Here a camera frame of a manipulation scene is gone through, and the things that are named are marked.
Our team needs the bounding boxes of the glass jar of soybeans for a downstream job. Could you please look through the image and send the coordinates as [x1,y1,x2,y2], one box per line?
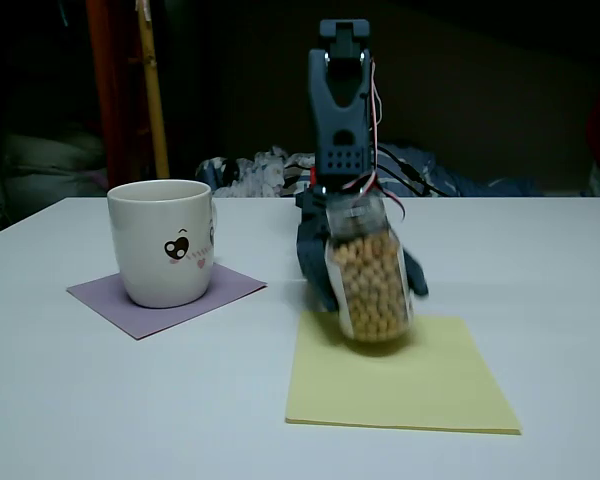
[324,192,415,347]

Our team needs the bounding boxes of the purple square paper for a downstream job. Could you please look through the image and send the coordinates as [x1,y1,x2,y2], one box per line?
[65,262,269,342]

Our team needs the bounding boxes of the patterned blue white blanket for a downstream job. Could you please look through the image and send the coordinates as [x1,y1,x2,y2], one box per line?
[195,143,541,199]

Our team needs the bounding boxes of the yellow square paper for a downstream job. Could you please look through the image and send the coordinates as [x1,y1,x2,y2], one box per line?
[284,310,524,436]

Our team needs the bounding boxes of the white mug with cartoon face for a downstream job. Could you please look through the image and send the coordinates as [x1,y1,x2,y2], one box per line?
[106,179,219,309]

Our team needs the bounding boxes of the yellow bamboo pole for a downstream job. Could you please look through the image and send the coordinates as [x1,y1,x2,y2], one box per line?
[135,0,171,180]

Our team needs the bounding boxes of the pale pillow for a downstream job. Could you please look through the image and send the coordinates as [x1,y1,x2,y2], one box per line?
[0,130,109,201]

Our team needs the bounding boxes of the black cable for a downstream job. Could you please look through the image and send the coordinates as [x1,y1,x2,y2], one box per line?
[374,159,431,197]
[377,143,444,197]

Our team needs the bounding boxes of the red wooden post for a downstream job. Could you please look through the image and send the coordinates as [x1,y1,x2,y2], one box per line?
[85,0,149,189]

